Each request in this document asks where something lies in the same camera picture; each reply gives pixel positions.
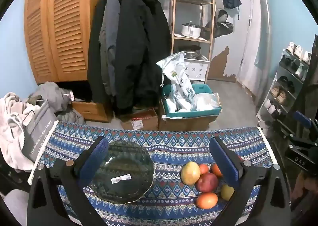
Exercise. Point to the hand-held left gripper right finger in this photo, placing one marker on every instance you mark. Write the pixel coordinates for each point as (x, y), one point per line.
(223, 163)

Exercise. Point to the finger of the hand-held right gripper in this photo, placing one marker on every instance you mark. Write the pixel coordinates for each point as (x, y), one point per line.
(301, 119)
(298, 141)

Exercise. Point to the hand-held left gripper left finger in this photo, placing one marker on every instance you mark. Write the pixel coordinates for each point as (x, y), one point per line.
(94, 161)

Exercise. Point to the large orange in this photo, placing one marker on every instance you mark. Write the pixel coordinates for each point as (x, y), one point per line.
(216, 170)

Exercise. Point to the small tangerine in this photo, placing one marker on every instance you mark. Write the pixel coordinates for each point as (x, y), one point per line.
(203, 168)

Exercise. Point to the large red apple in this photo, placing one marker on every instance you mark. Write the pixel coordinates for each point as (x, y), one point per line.
(206, 182)

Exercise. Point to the yellow apple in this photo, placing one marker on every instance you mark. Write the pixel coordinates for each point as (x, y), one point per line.
(226, 192)

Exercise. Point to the dark green glass plate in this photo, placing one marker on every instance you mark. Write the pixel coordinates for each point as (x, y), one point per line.
(121, 171)

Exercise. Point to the yellow red mango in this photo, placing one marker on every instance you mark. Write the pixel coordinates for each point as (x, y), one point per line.
(190, 173)

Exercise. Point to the red orange round fruit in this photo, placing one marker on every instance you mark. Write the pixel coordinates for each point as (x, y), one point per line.
(207, 200)

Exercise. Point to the metal shoe rack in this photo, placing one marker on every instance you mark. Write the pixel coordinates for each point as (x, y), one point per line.
(273, 84)

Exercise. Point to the wooden drawer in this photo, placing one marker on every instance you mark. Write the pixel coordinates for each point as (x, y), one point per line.
(89, 111)

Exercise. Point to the blue patterned tablecloth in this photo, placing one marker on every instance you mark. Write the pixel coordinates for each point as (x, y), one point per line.
(174, 146)

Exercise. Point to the large cardboard box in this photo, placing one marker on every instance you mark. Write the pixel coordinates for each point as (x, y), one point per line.
(188, 124)

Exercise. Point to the teal bin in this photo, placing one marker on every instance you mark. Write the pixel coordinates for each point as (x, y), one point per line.
(193, 114)

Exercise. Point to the small cardboard box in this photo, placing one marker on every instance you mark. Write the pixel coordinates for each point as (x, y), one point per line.
(139, 121)

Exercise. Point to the clear plastic bag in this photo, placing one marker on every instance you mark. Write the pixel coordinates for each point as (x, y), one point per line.
(205, 101)

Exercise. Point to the grey tote bag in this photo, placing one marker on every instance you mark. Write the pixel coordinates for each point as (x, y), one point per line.
(39, 124)

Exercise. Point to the grey clothing pile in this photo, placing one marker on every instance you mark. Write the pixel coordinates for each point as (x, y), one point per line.
(54, 96)

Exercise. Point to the white door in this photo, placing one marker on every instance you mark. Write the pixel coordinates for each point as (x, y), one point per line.
(258, 42)

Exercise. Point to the pile of clothes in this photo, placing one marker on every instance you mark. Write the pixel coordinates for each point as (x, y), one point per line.
(12, 121)

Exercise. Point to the white patterned storage box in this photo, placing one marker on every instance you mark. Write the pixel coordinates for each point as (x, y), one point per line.
(196, 69)

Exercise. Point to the white printed bag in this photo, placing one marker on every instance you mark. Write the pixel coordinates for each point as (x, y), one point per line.
(177, 76)

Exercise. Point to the steel pot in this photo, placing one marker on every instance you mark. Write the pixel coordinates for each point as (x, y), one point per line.
(190, 52)

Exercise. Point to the large black coat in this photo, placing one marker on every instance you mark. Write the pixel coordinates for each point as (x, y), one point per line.
(141, 42)

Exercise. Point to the grey jacket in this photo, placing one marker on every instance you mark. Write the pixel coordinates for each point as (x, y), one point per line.
(109, 29)

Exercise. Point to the wooden louvered wardrobe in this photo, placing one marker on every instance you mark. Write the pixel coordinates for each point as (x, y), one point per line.
(62, 29)

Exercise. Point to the wooden shelf rack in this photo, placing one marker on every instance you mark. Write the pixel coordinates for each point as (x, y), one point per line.
(174, 17)

